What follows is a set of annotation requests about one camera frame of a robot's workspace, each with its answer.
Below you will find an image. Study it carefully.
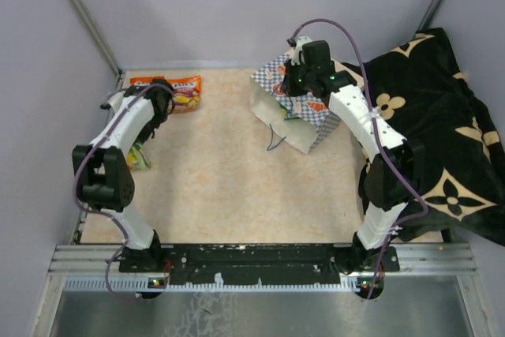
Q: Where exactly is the orange candy bag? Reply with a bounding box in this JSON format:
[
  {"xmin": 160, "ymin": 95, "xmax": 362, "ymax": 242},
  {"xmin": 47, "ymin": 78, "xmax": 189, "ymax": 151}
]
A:
[
  {"xmin": 129, "ymin": 76, "xmax": 166, "ymax": 87},
  {"xmin": 168, "ymin": 75, "xmax": 202, "ymax": 113}
]

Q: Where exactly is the blue checkered paper bag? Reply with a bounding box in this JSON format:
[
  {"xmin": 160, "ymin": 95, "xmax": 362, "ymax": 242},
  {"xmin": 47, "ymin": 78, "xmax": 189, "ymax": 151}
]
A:
[{"xmin": 250, "ymin": 49, "xmax": 340, "ymax": 154}]

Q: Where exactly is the green candy bag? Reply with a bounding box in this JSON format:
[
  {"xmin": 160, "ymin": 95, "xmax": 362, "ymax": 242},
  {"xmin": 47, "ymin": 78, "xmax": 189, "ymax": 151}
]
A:
[{"xmin": 125, "ymin": 143, "xmax": 152, "ymax": 171}]

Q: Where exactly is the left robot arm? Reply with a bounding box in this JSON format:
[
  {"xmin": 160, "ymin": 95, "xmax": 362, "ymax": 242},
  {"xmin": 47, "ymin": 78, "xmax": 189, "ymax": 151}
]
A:
[{"xmin": 72, "ymin": 77, "xmax": 174, "ymax": 272}]

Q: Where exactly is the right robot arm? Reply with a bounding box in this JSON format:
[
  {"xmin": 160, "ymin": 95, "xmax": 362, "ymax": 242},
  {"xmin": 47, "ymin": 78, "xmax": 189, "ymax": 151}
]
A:
[{"xmin": 281, "ymin": 36, "xmax": 425, "ymax": 273}]

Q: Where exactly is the black floral blanket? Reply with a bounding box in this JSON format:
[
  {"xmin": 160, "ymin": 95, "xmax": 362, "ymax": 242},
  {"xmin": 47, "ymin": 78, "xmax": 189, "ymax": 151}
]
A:
[{"xmin": 347, "ymin": 28, "xmax": 504, "ymax": 245}]

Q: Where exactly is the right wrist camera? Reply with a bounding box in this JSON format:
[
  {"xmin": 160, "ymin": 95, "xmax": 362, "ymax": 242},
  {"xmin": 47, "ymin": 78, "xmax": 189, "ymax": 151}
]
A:
[{"xmin": 287, "ymin": 36, "xmax": 312, "ymax": 66}]

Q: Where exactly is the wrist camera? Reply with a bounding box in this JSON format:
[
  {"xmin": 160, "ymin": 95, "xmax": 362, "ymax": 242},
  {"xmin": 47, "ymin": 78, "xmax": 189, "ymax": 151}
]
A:
[
  {"xmin": 287, "ymin": 36, "xmax": 312, "ymax": 66},
  {"xmin": 99, "ymin": 92, "xmax": 124, "ymax": 114}
]

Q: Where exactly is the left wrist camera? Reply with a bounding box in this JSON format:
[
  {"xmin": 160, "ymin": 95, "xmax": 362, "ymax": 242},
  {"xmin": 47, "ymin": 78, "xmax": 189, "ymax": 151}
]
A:
[{"xmin": 99, "ymin": 92, "xmax": 124, "ymax": 114}]

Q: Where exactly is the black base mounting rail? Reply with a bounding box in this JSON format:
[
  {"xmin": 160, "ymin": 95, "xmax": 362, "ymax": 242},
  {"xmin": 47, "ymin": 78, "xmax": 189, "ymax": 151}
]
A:
[{"xmin": 119, "ymin": 244, "xmax": 400, "ymax": 288}]

